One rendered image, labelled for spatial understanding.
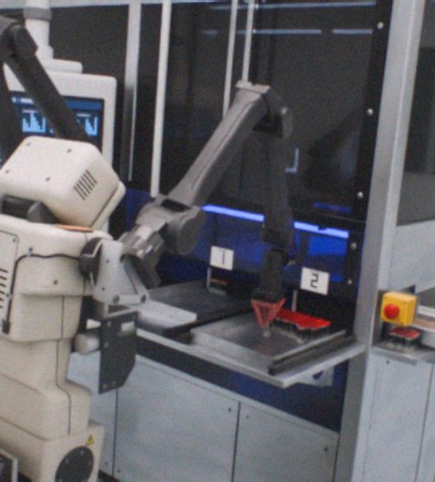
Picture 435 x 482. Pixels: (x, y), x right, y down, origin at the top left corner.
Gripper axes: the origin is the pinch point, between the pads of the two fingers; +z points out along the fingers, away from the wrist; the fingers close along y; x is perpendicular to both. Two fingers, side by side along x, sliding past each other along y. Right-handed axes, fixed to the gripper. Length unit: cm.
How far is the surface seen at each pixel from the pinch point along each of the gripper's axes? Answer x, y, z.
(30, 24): 89, 7, -75
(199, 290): 35.6, 31.9, 4.8
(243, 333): 5.7, -1.3, 4.3
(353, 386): -23.2, 12.7, 17.0
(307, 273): -4.8, 17.2, -11.2
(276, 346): -5.6, -5.9, 4.1
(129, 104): 70, 37, -53
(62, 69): 80, 12, -62
